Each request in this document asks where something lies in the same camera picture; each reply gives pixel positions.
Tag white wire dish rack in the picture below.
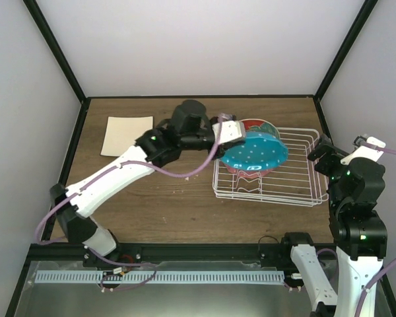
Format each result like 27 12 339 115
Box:
213 127 328 207

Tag red teal flower plate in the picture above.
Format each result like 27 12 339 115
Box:
241 119 282 149

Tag pink dotted scalloped plate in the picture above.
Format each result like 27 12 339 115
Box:
225 165 272 179

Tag blue dotted scalloped plate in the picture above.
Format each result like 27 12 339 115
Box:
220 131 288 171

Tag beige square plate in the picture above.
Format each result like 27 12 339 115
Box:
100 116 154 157

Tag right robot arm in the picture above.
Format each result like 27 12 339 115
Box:
280 135 387 316

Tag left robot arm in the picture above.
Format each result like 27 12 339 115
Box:
50 100 246 267

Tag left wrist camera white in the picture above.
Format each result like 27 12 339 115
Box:
212 120 246 145

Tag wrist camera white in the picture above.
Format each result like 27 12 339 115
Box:
212 120 246 145
341 135 386 166

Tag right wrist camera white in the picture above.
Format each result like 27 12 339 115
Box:
341 135 386 166

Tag white slotted cable duct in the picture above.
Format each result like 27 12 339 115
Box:
34 270 284 285

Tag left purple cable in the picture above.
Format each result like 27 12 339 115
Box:
36 112 235 293

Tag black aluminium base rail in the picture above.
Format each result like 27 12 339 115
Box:
29 242 337 265

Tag black enclosure frame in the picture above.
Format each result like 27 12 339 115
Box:
6 1 376 316

